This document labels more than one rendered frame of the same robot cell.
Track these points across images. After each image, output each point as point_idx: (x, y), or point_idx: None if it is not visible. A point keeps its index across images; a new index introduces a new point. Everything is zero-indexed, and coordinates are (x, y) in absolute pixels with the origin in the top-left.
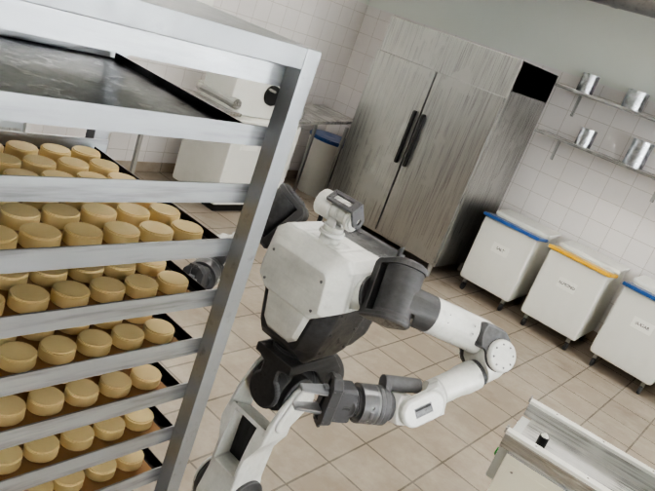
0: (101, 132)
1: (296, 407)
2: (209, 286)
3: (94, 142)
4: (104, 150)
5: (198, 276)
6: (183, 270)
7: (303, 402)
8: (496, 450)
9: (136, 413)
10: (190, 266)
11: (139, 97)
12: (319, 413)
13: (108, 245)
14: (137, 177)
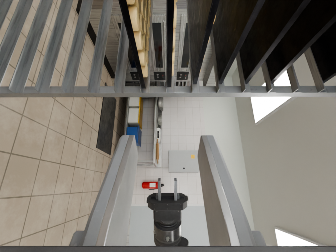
0: (278, 89)
1: (133, 137)
2: (162, 228)
3: (272, 85)
4: (270, 91)
5: (180, 201)
6: (179, 193)
7: (132, 187)
8: None
9: None
10: (185, 196)
11: None
12: (89, 235)
13: None
14: (303, 53)
